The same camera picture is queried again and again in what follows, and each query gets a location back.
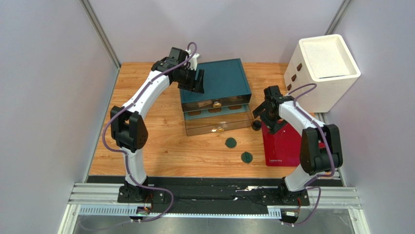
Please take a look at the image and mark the black round jar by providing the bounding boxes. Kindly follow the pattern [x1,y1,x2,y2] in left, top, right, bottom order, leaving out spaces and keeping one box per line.
[251,120,262,131]

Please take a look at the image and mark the teal drawer organizer box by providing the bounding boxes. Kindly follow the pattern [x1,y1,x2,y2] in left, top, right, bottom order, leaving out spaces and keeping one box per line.
[180,58,252,112]

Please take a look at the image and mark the dark green ridged lid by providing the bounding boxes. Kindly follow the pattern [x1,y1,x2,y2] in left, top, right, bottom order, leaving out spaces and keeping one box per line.
[225,137,237,149]

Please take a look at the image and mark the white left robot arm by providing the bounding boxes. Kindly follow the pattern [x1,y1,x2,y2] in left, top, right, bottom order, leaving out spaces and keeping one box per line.
[108,47,204,202]

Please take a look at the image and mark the dark green round compact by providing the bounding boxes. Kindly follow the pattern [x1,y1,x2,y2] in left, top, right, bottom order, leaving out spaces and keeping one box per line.
[241,152,253,164]

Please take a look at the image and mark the white foam drawer cabinet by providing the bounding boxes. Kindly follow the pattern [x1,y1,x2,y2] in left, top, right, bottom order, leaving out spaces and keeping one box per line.
[284,34,361,113]

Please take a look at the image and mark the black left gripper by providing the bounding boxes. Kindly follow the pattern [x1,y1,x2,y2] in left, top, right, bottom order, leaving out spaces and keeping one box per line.
[174,66,204,95]

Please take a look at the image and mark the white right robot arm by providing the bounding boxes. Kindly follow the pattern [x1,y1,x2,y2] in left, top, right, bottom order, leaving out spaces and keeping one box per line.
[252,85,343,204]

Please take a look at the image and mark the red mirror case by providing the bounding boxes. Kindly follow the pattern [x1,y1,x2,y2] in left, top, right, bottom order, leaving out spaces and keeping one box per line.
[261,121,326,167]

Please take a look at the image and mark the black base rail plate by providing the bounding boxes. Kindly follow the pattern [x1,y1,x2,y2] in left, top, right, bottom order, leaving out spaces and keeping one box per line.
[117,185,310,207]

